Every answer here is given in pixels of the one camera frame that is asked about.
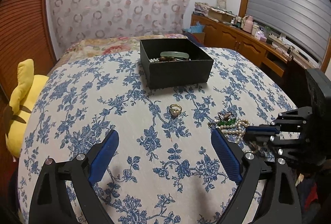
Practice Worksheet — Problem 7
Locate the blue floral bedspread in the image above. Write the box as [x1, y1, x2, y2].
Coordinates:
[17, 48, 295, 223]

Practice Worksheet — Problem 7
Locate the blue tissue paper bag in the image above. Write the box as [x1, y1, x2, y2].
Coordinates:
[183, 22, 205, 34]

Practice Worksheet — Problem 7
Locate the gold pearl ring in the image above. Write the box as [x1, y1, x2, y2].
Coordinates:
[169, 103, 183, 118]

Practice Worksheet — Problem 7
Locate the green jade bangle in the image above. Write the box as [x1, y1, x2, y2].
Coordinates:
[160, 51, 190, 60]

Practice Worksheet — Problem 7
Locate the wooden sideboard cabinet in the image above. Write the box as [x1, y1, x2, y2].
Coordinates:
[191, 14, 287, 78]

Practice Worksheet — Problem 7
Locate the yellow plush toy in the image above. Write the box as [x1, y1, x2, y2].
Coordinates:
[3, 59, 49, 159]

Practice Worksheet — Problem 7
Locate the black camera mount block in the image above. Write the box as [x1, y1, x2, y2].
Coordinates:
[306, 68, 330, 131]

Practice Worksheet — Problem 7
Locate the pink bottle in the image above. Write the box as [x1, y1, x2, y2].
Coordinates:
[242, 15, 254, 34]

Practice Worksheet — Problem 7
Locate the white pearl necklace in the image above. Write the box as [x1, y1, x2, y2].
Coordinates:
[223, 118, 251, 142]

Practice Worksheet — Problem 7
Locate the rose floral quilt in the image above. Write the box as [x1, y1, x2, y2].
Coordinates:
[61, 33, 187, 63]

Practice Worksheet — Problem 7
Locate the green stone chain necklace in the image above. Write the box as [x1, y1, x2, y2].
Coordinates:
[208, 111, 237, 128]

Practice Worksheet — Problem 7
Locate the grey window blind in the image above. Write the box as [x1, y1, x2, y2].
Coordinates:
[246, 0, 330, 62]

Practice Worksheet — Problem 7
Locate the black jewelry box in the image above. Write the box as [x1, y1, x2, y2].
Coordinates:
[140, 39, 214, 89]

